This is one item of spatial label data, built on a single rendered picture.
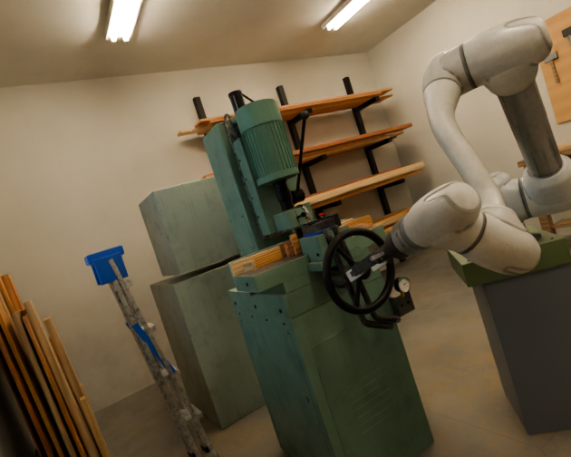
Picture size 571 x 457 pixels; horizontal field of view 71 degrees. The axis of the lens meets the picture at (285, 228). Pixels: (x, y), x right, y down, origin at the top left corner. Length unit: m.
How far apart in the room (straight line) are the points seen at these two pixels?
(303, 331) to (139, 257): 2.54
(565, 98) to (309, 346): 3.59
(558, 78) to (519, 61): 3.25
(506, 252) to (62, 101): 3.66
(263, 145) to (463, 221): 0.92
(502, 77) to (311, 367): 1.07
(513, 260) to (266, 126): 0.99
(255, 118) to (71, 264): 2.51
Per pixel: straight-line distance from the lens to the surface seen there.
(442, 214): 0.84
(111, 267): 2.01
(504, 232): 0.94
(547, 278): 1.70
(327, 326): 1.51
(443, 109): 1.17
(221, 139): 1.78
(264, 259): 1.55
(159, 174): 3.95
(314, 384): 1.51
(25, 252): 3.75
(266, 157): 1.56
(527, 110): 1.40
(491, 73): 1.29
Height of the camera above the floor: 1.08
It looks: 3 degrees down
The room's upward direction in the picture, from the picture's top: 18 degrees counter-clockwise
